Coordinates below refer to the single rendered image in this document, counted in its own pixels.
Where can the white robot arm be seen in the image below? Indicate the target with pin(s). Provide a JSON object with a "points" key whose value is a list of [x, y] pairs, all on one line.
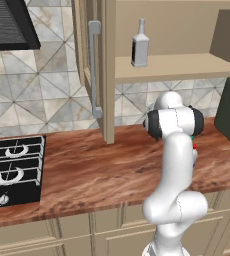
{"points": [[177, 186]]}

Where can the beige cabinet door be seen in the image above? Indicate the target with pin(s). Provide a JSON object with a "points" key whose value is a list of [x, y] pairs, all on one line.
{"points": [[107, 66]]}

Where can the red and teal can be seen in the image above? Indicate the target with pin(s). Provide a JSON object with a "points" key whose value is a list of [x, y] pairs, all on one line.
{"points": [[194, 146]]}

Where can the grey square glass bottle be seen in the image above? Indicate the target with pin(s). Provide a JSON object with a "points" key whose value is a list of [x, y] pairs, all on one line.
{"points": [[140, 50]]}

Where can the beige drawer front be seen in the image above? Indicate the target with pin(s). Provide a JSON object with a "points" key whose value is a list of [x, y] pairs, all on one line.
{"points": [[225, 200], [130, 215], [20, 231]]}

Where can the black gas hob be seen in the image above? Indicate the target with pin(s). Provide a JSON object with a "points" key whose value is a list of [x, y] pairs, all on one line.
{"points": [[17, 173]]}

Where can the beige narrow cupboard panel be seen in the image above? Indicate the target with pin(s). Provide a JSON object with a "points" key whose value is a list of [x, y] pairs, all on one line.
{"points": [[75, 233]]}

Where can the beige cupboard door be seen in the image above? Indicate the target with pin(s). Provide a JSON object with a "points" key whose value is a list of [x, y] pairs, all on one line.
{"points": [[207, 236], [127, 245]]}

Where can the silver hob knob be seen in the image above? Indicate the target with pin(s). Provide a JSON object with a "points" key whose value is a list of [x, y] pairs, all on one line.
{"points": [[3, 199]]}

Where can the black range hood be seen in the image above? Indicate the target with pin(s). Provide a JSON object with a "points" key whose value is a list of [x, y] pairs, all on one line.
{"points": [[7, 23]]}

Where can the beige open wall cabinet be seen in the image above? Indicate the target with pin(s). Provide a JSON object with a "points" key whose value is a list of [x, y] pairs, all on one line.
{"points": [[180, 66]]}

